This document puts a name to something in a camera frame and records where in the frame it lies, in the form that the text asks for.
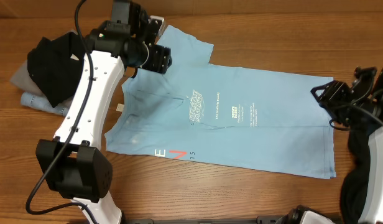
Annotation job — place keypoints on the black garment at right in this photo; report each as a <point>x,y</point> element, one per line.
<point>355,184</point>

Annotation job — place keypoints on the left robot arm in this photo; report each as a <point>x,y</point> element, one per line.
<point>72,163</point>

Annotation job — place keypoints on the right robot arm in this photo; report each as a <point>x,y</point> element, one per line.
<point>373,209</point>

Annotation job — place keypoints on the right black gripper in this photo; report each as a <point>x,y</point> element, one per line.
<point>339,94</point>

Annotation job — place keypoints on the grey folded garment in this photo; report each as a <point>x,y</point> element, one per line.
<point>23,81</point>

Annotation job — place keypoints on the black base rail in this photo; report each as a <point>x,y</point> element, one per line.
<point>258,220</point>

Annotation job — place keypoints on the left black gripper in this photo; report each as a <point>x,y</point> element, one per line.
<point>160,55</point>

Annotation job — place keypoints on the black folded shirt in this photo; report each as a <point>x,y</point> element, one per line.
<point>55,66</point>

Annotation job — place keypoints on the light blue folded jeans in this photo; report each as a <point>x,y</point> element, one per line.
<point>42,103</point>

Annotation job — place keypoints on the light blue printed t-shirt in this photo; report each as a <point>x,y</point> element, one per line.
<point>231,116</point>

